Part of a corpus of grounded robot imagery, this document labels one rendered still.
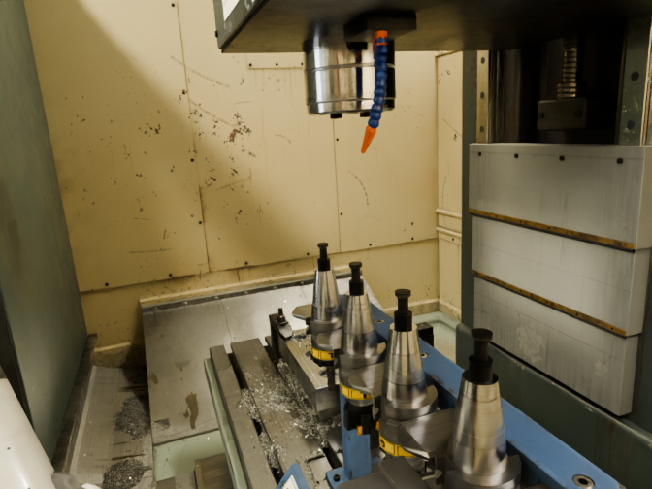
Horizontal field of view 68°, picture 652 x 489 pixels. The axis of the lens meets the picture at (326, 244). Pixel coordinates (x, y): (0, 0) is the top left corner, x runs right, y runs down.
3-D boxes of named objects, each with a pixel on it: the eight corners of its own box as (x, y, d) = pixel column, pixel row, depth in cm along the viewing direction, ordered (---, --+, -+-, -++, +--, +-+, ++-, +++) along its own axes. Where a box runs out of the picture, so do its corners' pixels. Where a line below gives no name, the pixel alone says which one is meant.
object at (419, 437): (416, 468, 39) (416, 460, 39) (386, 432, 44) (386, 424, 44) (488, 444, 41) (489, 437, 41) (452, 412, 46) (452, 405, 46)
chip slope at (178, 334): (154, 486, 123) (139, 394, 117) (151, 370, 184) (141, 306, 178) (453, 402, 151) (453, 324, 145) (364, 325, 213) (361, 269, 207)
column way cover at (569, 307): (618, 422, 92) (644, 146, 80) (466, 330, 136) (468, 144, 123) (637, 415, 94) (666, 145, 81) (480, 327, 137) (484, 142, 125)
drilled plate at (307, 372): (317, 411, 94) (315, 388, 93) (279, 351, 121) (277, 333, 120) (420, 384, 102) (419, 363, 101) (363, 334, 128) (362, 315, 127)
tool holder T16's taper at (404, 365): (437, 393, 46) (437, 328, 45) (402, 408, 44) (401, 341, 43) (406, 374, 50) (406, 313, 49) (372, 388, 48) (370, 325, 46)
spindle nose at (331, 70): (415, 109, 83) (414, 34, 81) (338, 112, 75) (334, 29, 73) (361, 114, 97) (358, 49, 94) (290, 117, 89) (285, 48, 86)
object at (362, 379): (361, 400, 49) (360, 393, 49) (342, 376, 54) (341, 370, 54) (421, 384, 51) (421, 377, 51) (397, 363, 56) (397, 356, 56)
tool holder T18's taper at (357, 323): (385, 348, 56) (383, 293, 55) (351, 358, 54) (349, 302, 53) (365, 335, 60) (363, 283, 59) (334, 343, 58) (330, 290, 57)
